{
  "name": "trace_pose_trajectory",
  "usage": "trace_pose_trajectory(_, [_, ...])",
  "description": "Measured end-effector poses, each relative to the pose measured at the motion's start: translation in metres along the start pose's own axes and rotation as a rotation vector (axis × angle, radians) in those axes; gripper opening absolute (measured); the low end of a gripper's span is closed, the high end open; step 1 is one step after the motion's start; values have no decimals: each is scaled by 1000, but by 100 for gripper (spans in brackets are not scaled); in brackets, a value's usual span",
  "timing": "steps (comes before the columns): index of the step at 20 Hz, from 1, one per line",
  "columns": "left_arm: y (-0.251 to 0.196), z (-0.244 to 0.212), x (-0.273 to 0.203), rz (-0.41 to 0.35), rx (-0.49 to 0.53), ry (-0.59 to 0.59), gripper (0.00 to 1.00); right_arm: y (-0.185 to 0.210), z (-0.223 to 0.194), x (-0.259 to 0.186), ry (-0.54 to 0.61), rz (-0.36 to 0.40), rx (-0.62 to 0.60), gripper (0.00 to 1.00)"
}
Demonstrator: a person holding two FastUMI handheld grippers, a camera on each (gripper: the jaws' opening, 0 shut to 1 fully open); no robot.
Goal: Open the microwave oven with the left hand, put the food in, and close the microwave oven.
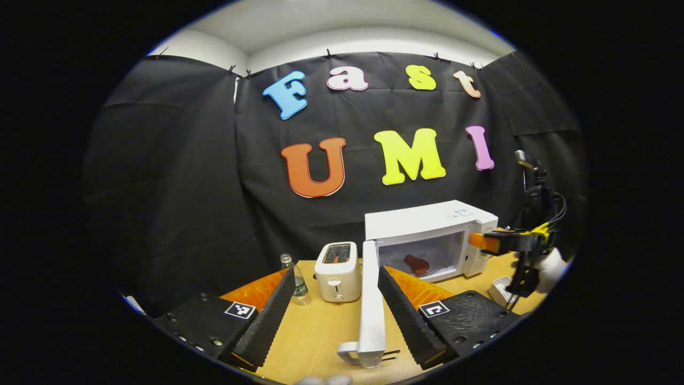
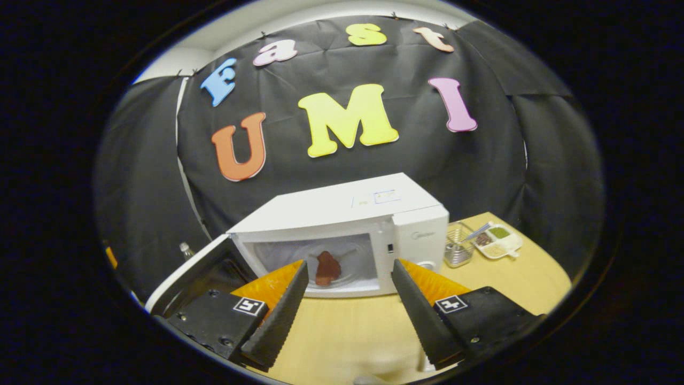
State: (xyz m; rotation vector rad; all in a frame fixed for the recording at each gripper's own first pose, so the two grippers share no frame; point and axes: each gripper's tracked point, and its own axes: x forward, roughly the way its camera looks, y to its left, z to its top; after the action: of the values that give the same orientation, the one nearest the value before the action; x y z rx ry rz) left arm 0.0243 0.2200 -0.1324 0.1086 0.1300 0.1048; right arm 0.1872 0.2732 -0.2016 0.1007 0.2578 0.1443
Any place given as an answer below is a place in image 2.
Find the brown meat piece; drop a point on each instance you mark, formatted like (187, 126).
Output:
(326, 268)

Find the white divided snack tray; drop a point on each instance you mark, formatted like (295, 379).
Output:
(513, 243)

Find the black backdrop cloth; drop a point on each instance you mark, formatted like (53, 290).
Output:
(417, 155)

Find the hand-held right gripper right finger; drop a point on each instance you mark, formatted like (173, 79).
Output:
(422, 321)

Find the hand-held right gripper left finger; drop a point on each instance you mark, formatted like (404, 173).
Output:
(278, 321)

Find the blue striped straw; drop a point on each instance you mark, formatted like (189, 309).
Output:
(477, 232)

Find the white microwave oven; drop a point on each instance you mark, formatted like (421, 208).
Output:
(331, 206)

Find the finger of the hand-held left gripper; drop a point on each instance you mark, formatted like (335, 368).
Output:
(111, 256)

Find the clear plastic bottle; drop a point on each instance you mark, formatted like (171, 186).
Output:
(186, 251)

